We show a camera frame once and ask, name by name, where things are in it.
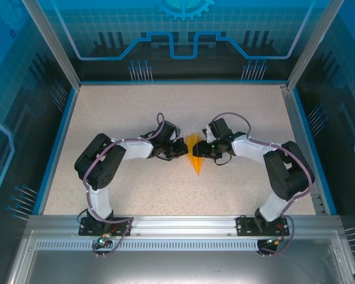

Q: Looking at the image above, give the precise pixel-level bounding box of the yellow paper sheet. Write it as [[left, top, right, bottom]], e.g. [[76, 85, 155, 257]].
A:
[[185, 133, 205, 177]]

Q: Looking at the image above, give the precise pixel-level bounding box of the blue table border strip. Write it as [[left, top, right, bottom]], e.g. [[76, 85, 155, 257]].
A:
[[37, 87, 79, 216], [292, 88, 338, 215]]

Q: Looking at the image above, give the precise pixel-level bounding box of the grey metal tray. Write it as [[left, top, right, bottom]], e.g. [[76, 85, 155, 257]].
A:
[[5, 230, 355, 284]]

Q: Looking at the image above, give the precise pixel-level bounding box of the blue printed side panel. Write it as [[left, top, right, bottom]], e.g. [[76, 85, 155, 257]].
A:
[[292, 0, 355, 267], [0, 0, 78, 284]]

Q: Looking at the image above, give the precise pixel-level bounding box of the blue printed back panel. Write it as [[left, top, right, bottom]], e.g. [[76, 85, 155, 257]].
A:
[[37, 0, 323, 82]]

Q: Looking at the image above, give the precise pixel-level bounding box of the aluminium mounting rail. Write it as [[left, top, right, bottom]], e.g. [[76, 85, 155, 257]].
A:
[[26, 215, 343, 237]]

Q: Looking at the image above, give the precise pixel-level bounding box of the aluminium side rail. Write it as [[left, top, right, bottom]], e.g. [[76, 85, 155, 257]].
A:
[[279, 84, 329, 216]]

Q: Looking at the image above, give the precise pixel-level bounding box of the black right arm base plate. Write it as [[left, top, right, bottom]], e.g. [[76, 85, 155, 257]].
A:
[[235, 215, 291, 237]]

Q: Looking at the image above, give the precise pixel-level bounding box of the slotted aluminium cable duct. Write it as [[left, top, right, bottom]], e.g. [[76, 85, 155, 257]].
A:
[[35, 240, 325, 252]]

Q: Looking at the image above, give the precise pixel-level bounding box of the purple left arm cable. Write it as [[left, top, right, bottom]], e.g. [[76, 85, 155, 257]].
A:
[[82, 112, 166, 257]]

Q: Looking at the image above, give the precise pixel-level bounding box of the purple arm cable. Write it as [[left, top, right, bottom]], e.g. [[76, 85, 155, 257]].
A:
[[209, 112, 316, 259], [82, 112, 166, 257]]

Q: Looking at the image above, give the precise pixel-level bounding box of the cable connector with green light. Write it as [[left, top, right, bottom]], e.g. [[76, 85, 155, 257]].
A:
[[264, 236, 285, 246], [96, 233, 112, 246]]

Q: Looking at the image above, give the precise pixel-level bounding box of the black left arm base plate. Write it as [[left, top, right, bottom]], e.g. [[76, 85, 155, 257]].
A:
[[78, 215, 133, 237]]

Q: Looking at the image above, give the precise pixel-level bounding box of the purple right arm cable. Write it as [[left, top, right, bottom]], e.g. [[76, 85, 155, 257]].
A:
[[209, 112, 316, 259]]

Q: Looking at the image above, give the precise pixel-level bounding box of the aluminium frame post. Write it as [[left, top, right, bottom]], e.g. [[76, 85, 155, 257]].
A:
[[21, 0, 81, 89], [286, 0, 341, 90]]

